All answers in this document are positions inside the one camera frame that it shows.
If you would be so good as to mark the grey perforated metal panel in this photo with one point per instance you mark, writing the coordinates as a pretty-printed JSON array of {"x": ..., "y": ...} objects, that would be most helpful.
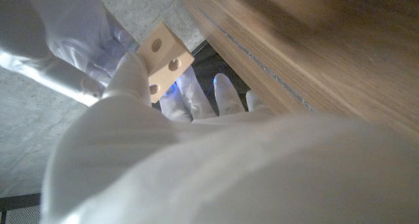
[{"x": 23, "y": 215}]

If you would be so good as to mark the wooden table board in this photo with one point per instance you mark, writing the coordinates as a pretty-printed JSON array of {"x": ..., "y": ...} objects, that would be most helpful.
[{"x": 262, "y": 65}]

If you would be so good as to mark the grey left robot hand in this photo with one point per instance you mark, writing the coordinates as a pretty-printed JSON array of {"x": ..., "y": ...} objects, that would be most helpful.
[{"x": 212, "y": 175}]

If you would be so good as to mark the wooden block with holes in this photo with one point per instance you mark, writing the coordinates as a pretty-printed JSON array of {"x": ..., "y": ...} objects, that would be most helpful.
[{"x": 163, "y": 55}]

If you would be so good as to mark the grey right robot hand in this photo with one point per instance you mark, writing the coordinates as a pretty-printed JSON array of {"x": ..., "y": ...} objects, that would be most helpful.
[{"x": 65, "y": 30}]

